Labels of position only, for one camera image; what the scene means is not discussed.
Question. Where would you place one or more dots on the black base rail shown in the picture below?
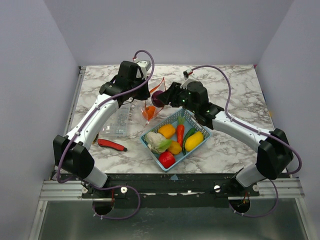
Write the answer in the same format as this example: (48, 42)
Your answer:
(181, 190)

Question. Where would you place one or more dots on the white cauliflower toy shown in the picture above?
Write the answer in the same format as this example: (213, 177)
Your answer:
(157, 143)

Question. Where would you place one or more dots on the purple onion toy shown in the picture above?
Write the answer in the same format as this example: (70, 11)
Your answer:
(155, 101)

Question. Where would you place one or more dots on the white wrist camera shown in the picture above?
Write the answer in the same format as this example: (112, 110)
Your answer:
(188, 78)
(145, 65)

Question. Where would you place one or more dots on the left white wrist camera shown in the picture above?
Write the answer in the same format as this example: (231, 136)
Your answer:
(145, 65)

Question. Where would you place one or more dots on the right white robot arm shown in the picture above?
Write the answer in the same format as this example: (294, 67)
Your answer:
(272, 147)

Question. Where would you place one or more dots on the aluminium frame rail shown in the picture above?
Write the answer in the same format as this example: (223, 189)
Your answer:
(54, 191)

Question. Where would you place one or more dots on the yellow handled tool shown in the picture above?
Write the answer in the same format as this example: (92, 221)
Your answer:
(95, 139)

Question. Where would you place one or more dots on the orange carrot toy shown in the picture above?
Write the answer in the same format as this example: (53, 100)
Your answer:
(180, 129)

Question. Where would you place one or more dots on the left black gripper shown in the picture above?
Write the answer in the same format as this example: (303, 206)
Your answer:
(145, 94)

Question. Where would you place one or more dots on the blue plastic basket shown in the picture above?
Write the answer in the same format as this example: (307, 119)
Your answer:
(190, 127)

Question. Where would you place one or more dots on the yellow lemon toy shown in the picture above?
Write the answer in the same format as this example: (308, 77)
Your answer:
(174, 148)

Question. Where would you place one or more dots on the orange bell pepper toy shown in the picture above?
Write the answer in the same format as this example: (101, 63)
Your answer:
(167, 130)

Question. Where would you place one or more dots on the yellow mango toy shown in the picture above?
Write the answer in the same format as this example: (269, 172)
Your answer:
(193, 141)

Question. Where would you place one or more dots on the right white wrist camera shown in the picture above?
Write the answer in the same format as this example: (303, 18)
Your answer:
(188, 78)

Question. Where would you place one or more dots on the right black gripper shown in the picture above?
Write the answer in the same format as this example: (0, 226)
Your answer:
(172, 92)

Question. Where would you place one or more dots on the orange pumpkin toy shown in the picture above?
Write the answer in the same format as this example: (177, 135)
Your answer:
(149, 112)

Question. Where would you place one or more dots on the clear zip bag orange zipper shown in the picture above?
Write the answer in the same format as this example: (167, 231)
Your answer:
(159, 84)

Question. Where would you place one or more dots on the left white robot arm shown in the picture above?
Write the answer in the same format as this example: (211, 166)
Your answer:
(71, 152)

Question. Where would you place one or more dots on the red utility knife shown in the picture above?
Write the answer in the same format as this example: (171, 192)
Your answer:
(112, 145)

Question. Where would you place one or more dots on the clear plastic screw box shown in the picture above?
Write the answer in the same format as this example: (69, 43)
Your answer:
(117, 124)

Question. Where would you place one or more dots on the red apple toy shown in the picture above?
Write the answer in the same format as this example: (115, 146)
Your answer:
(166, 159)

